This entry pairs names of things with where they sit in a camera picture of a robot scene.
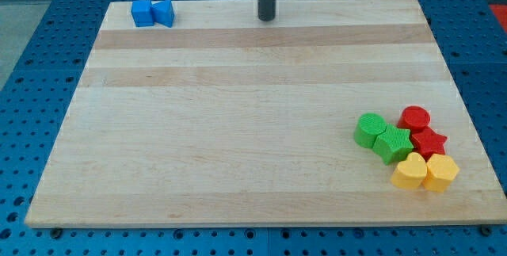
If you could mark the blue triangle block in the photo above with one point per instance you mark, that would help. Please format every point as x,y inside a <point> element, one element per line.
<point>163,13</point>

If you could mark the red star block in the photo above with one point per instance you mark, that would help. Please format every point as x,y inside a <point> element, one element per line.
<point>428,142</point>

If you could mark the wooden board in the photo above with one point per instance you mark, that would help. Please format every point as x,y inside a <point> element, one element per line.
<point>223,120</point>

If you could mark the yellow hexagon block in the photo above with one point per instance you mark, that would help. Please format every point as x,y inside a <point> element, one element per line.
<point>441,172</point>

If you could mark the green star block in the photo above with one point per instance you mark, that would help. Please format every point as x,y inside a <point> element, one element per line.
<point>393,145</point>

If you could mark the yellow heart block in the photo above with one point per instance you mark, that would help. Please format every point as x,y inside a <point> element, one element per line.
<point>409,173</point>

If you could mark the green cylinder block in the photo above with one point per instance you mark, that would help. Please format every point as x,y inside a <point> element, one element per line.
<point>368,127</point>

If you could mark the red cylinder block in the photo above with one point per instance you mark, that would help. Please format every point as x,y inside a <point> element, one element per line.
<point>414,118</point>

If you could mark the blue cube block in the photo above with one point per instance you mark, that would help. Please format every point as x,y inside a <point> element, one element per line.
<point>141,13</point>

